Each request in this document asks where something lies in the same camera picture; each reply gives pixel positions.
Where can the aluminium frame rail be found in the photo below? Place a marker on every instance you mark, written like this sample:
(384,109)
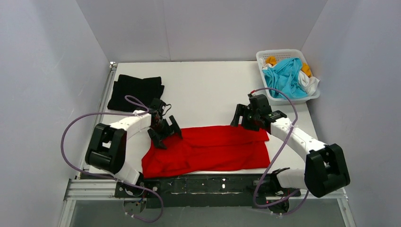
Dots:
(211,93)

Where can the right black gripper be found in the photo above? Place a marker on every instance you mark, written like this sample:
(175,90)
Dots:
(246,117)

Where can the orange t-shirt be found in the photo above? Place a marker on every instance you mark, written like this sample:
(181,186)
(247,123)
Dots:
(305,68)

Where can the folded black t-shirt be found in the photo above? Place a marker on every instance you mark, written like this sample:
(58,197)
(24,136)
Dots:
(145,90)

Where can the red t-shirt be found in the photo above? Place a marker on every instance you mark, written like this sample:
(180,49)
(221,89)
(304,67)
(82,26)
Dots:
(212,148)

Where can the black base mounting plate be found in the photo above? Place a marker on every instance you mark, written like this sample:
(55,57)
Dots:
(210,190)

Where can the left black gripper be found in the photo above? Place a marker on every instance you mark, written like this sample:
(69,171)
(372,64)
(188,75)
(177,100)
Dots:
(165,131)

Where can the white plastic laundry basket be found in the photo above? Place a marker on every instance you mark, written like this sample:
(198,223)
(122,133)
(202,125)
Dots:
(282,54)

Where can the white t-shirt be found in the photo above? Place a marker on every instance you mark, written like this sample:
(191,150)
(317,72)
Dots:
(309,85)

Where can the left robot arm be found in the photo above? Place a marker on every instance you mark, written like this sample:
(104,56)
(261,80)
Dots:
(107,147)

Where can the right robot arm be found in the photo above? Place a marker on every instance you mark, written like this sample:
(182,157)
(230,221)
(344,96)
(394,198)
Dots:
(325,168)

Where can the light blue t-shirt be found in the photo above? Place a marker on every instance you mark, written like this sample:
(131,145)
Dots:
(283,79)

